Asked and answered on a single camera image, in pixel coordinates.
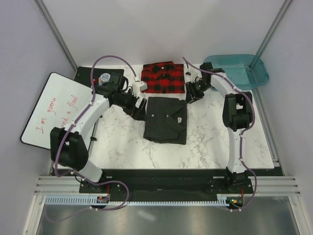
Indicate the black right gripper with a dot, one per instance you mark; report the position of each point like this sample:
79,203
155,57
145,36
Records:
190,96

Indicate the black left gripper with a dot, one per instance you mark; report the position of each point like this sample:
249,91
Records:
138,113

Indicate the dark grey pinstripe shirt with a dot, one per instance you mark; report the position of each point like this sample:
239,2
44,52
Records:
166,120

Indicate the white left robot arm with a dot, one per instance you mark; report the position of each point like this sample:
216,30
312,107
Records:
69,145

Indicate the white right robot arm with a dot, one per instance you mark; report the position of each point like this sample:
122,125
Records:
238,112

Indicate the red black plaid shirt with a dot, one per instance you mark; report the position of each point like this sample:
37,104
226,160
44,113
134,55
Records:
163,78

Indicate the small blue white jar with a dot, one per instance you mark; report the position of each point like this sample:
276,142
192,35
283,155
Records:
105,77

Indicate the black mat green edge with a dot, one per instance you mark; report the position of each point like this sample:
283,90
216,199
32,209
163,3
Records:
83,75

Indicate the teal transparent plastic bin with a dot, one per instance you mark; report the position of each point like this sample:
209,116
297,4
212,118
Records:
246,71

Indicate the white whiteboard with red writing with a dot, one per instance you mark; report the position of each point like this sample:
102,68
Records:
60,102

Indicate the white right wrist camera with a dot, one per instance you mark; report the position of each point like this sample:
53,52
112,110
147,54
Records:
190,76

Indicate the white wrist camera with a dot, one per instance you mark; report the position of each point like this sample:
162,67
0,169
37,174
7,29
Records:
190,76
138,87

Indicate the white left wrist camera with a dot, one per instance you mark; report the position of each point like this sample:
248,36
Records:
138,87

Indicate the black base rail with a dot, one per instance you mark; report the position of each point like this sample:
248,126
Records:
169,183

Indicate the aluminium frame post right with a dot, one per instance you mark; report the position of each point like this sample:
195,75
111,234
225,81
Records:
274,26

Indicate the aluminium frame post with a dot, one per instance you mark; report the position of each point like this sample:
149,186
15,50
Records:
55,31
274,26

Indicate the light blue cable duct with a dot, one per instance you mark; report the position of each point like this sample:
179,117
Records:
88,200

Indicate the aluminium frame post left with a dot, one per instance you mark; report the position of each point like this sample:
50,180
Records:
55,31

